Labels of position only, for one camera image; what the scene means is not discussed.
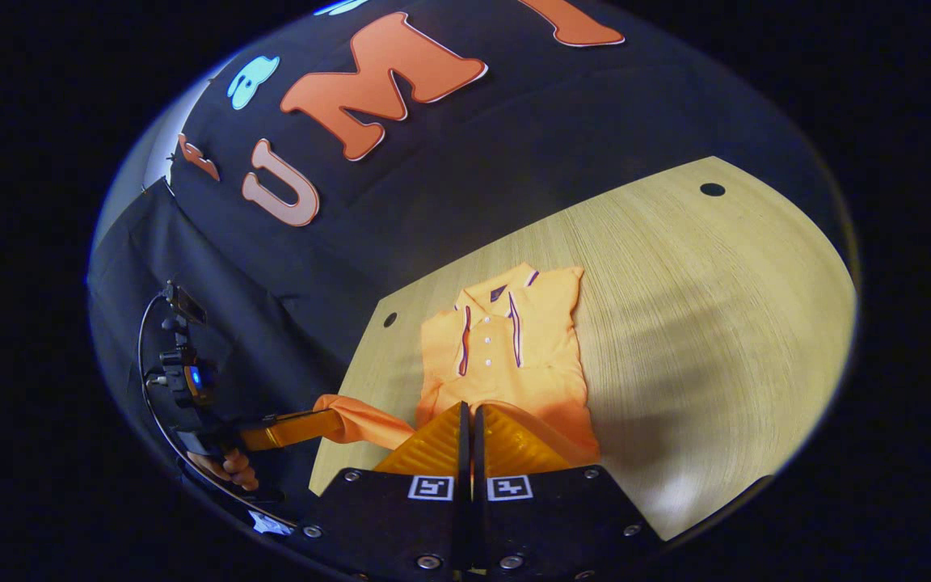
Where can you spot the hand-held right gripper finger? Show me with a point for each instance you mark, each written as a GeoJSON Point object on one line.
{"type": "Point", "coordinates": [463, 453]}
{"type": "Point", "coordinates": [479, 453]}

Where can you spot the orange T-shirt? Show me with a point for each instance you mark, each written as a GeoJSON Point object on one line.
{"type": "Point", "coordinates": [514, 356]}

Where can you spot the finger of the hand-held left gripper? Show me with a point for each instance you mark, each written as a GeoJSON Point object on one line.
{"type": "Point", "coordinates": [288, 430]}

